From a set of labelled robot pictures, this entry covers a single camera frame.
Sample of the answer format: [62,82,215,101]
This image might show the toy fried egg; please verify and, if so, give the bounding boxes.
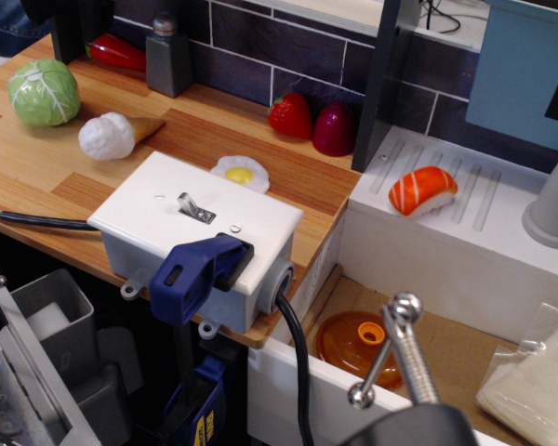
[210,155,271,193]

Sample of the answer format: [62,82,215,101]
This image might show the dark red toy fruit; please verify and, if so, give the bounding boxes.
[312,101,357,157]

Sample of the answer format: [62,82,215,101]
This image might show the red toy strawberry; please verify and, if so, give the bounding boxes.
[267,92,312,139]

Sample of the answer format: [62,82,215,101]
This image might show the orange pot lid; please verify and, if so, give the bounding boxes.
[315,311,386,378]

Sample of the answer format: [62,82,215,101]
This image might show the toy salmon sushi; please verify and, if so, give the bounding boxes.
[388,166,458,217]

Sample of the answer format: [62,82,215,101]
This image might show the white toy ice cream cone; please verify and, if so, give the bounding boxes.
[78,111,166,161]

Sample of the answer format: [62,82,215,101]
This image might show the grey salt shaker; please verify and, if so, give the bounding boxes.
[145,13,194,98]

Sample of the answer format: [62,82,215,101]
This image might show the blue bar clamp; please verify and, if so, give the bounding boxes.
[149,233,254,445]

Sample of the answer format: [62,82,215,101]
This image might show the grey metal bin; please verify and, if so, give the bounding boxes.
[12,269,100,387]

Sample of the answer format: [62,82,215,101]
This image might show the red toy chili pepper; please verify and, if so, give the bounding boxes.
[86,33,147,72]

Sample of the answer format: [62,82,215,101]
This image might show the green toy cabbage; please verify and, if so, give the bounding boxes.
[8,59,81,127]

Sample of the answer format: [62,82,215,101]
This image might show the blue toy cabinet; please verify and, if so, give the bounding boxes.
[466,1,558,151]

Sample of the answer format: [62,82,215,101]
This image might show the clear plastic bag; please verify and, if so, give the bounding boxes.
[476,304,558,445]

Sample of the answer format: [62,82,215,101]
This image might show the grey toggle switch lever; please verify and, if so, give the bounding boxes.
[177,192,217,225]

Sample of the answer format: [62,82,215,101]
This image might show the white light switch box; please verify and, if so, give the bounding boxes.
[88,152,303,336]

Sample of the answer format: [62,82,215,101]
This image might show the black power cable right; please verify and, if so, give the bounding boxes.
[274,292,316,446]

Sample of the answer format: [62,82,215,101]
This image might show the dark grey post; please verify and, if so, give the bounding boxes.
[352,0,422,172]

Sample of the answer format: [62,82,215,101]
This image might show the black cable left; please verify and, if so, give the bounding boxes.
[0,199,100,232]

